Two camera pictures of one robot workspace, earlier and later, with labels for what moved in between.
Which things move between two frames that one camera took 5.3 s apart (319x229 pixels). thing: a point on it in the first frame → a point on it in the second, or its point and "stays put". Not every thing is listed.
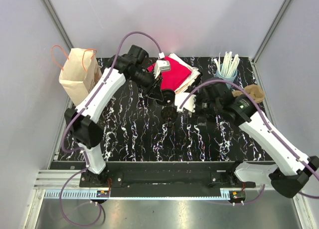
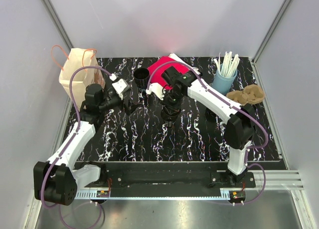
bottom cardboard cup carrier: (254, 91) stays put
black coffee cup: (169, 114) stays put
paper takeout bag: (79, 74) stays put
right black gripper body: (203, 107) → (173, 100)
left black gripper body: (155, 85) → (113, 102)
